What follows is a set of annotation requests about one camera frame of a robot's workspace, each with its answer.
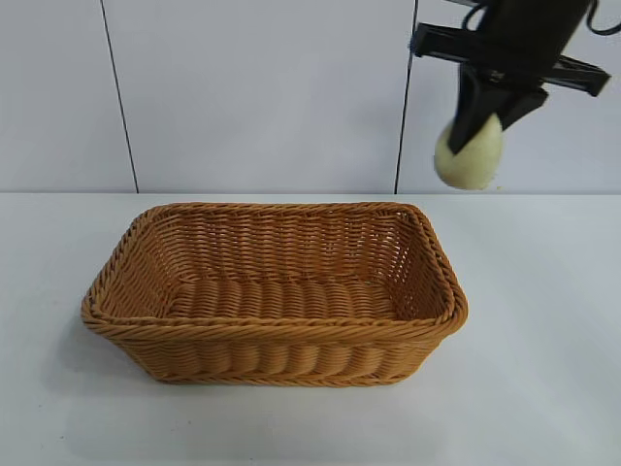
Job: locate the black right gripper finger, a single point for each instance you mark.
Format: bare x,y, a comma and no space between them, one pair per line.
526,104
475,107

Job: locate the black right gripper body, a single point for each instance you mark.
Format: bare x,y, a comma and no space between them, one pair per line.
524,43

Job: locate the pale yellow egg yolk pastry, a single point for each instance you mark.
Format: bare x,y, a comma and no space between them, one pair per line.
475,162

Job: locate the brown woven wicker basket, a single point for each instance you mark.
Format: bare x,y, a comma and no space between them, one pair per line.
271,301

